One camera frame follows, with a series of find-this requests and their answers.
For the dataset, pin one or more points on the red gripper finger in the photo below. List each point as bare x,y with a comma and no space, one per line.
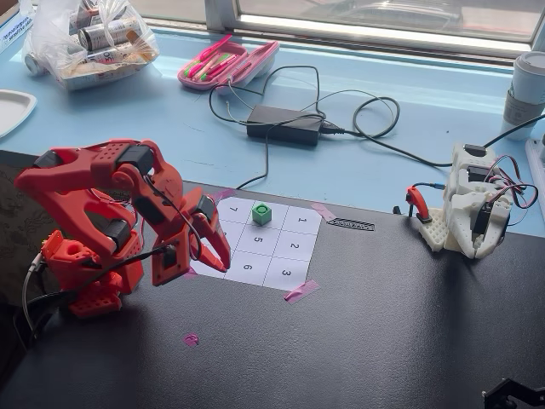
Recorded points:
222,247
208,253

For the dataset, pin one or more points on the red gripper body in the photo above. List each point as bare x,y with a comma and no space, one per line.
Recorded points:
203,232

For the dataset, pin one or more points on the green cube with round recess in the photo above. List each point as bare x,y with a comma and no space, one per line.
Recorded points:
260,214

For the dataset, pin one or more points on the red robot arm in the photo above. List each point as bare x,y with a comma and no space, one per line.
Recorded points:
85,191

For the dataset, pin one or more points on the white numbered grid sheet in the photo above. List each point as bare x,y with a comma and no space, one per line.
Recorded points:
277,251

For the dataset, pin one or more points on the pink tape piece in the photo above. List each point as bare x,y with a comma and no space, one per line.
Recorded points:
321,210
301,292
222,196

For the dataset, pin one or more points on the small pink tape scrap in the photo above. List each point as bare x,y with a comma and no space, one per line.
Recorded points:
191,339

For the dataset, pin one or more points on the black striped label strip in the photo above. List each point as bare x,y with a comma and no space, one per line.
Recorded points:
351,224

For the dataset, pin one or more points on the black power adapter brick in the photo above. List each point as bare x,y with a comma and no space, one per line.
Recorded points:
285,125

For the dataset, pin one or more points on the black table mat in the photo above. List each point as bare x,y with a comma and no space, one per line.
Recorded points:
340,332

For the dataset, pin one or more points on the peach coloured pen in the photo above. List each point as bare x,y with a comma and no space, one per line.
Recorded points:
213,66

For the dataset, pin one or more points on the pink pencil case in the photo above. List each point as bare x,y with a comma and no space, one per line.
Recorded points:
238,68

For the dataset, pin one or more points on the pink pen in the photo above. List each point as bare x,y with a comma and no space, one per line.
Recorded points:
215,47

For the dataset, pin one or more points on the clear plastic bag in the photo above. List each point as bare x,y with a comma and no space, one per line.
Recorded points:
68,64

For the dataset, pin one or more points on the silver printed can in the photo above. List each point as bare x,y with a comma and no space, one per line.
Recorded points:
106,34

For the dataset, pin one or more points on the white plate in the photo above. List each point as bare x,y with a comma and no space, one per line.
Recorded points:
15,111

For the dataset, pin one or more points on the small silver can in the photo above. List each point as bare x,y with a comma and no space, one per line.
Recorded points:
35,64

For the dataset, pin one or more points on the white box blue print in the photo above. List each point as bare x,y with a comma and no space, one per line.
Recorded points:
13,25

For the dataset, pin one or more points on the white power strip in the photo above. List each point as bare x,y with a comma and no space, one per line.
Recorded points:
537,166

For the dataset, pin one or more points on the white paper coffee cup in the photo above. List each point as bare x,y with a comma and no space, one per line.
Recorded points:
526,98

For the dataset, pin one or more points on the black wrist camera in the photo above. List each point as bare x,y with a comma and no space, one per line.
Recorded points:
170,258

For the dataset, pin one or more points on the window frame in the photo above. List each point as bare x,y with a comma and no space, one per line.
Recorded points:
383,25

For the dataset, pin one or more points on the black metal bracket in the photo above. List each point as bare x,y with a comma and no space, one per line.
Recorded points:
515,394

